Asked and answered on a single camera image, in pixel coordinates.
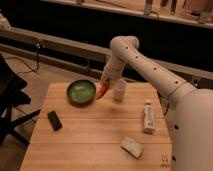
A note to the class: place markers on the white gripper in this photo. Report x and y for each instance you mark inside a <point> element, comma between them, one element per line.
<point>109,75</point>

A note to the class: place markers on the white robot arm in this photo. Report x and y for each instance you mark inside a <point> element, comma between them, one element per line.
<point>192,147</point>

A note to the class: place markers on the green ceramic bowl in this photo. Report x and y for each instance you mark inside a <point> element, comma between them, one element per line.
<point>81,92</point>

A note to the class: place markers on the white tube with cap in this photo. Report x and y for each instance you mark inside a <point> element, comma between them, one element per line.
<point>149,118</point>

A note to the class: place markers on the black rectangular remote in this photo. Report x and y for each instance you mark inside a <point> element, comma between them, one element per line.
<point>54,120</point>

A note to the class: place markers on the white sponge block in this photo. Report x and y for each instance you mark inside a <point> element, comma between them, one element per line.
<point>132,147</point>

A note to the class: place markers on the black office chair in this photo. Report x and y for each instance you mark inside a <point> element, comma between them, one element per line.
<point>11,95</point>

